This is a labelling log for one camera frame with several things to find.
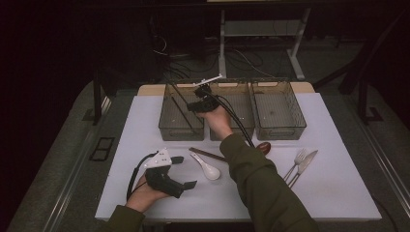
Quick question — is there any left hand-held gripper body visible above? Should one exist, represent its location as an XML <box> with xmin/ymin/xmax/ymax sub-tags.
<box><xmin>143</xmin><ymin>147</ymin><xmax>187</xmax><ymax>199</ymax></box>

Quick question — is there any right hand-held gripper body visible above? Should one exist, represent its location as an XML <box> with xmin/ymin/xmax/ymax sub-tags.
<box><xmin>187</xmin><ymin>73</ymin><xmax>223</xmax><ymax>113</ymax></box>

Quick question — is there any black chopstick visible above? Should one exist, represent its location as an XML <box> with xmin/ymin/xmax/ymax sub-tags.
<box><xmin>169</xmin><ymin>82</ymin><xmax>191</xmax><ymax>105</ymax></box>
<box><xmin>169</xmin><ymin>96</ymin><xmax>198</xmax><ymax>133</ymax></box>

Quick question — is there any white ceramic spoon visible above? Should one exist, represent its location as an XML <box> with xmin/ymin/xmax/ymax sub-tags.
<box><xmin>189</xmin><ymin>152</ymin><xmax>221</xmax><ymax>182</ymax></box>

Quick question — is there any brown wooden chopstick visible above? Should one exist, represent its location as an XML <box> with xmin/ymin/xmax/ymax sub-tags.
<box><xmin>188</xmin><ymin>146</ymin><xmax>226</xmax><ymax>160</ymax></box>
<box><xmin>189</xmin><ymin>148</ymin><xmax>227</xmax><ymax>162</ymax></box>

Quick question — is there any clear grey plastic bin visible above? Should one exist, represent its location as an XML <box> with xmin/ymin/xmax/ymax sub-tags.
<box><xmin>208</xmin><ymin>80</ymin><xmax>255</xmax><ymax>142</ymax></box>
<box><xmin>158</xmin><ymin>81</ymin><xmax>206</xmax><ymax>142</ymax></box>
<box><xmin>249</xmin><ymin>78</ymin><xmax>308</xmax><ymax>141</ymax></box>

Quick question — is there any person's right hand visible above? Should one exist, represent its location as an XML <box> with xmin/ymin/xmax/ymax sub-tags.
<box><xmin>196</xmin><ymin>105</ymin><xmax>234</xmax><ymax>142</ymax></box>

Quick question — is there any person's left hand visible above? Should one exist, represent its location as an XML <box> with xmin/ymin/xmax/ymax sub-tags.
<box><xmin>125</xmin><ymin>173</ymin><xmax>169</xmax><ymax>214</ymax></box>

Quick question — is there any white table cover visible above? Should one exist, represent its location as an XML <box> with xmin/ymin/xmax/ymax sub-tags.
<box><xmin>95</xmin><ymin>92</ymin><xmax>383</xmax><ymax>222</ymax></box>

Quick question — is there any white metal stand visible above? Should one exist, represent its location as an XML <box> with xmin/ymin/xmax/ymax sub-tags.
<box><xmin>218</xmin><ymin>8</ymin><xmax>312</xmax><ymax>81</ymax></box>

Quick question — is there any black metal stand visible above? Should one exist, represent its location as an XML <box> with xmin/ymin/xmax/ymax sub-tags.
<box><xmin>313</xmin><ymin>9</ymin><xmax>409</xmax><ymax>126</ymax></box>
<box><xmin>91</xmin><ymin>69</ymin><xmax>114</xmax><ymax>127</ymax></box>

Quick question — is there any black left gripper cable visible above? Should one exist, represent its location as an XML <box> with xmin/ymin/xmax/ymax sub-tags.
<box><xmin>126</xmin><ymin>152</ymin><xmax>160</xmax><ymax>201</ymax></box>

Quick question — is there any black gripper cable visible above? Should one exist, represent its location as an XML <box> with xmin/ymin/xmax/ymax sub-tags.
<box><xmin>209</xmin><ymin>94</ymin><xmax>256</xmax><ymax>149</ymax></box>
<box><xmin>126</xmin><ymin>152</ymin><xmax>160</xmax><ymax>201</ymax></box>

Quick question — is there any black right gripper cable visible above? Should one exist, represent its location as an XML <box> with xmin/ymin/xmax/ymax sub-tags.
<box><xmin>209</xmin><ymin>94</ymin><xmax>256</xmax><ymax>149</ymax></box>

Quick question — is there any tangle of black floor cables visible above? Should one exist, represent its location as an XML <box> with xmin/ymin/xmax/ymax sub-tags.
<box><xmin>149</xmin><ymin>15</ymin><xmax>223</xmax><ymax>81</ymax></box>

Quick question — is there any white floor cable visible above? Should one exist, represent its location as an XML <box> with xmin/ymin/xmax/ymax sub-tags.
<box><xmin>233</xmin><ymin>47</ymin><xmax>277</xmax><ymax>79</ymax></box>

